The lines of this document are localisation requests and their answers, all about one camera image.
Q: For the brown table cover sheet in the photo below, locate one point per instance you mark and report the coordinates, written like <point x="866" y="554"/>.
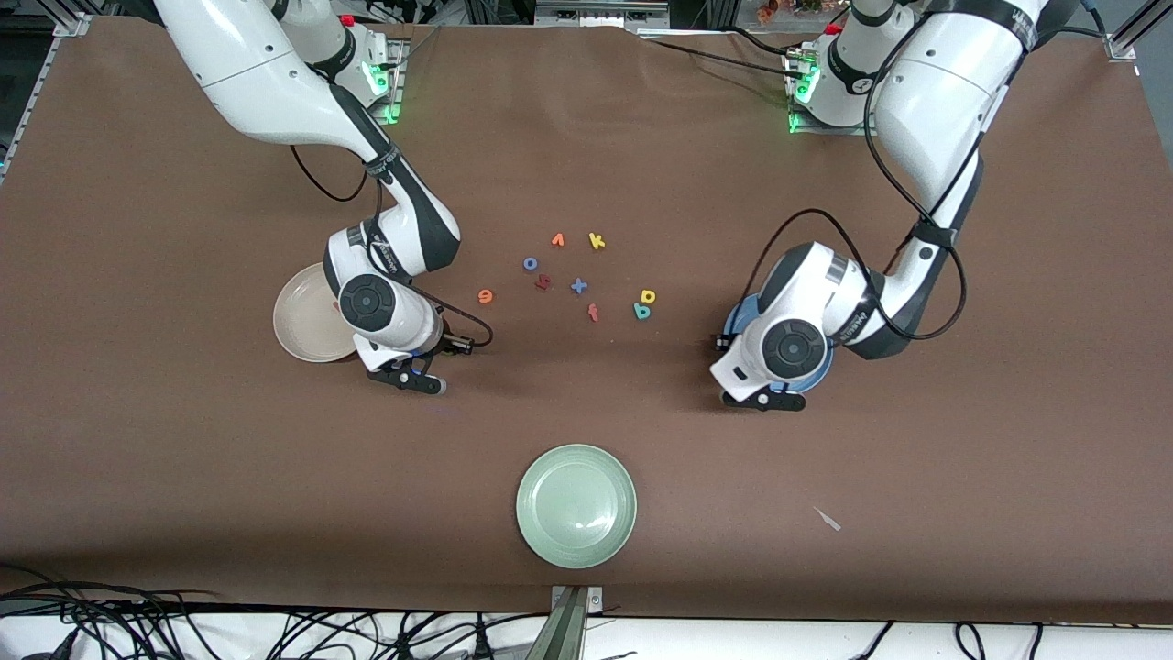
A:
<point x="275" y="458"/>

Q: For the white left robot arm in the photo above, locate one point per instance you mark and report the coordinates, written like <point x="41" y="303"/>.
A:
<point x="935" y="92"/>

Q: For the white paper scrap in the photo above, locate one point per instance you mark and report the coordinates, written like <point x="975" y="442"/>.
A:
<point x="829" y="521"/>

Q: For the blue plate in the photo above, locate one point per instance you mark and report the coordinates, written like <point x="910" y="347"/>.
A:
<point x="820" y="368"/>

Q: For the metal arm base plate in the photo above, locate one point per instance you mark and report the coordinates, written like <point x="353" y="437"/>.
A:
<point x="825" y="130"/>
<point x="394" y="55"/>

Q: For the beige plate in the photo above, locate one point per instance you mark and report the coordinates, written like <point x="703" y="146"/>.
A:
<point x="302" y="330"/>

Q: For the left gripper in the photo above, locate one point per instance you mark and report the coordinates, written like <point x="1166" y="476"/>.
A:
<point x="719" y="342"/>

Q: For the aluminium frame corner bracket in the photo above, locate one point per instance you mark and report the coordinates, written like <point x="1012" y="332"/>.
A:
<point x="1123" y="48"/>
<point x="71" y="25"/>

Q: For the grey background box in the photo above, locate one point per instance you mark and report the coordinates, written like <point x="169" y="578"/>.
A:
<point x="600" y="14"/>

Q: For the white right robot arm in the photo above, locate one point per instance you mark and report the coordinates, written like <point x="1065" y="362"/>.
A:
<point x="275" y="82"/>

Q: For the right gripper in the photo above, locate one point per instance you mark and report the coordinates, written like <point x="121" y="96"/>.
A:
<point x="446" y="338"/>

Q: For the green plate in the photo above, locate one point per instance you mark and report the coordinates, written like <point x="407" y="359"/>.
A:
<point x="575" y="506"/>

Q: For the aluminium camera mount post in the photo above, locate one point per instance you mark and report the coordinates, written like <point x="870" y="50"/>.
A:
<point x="568" y="632"/>

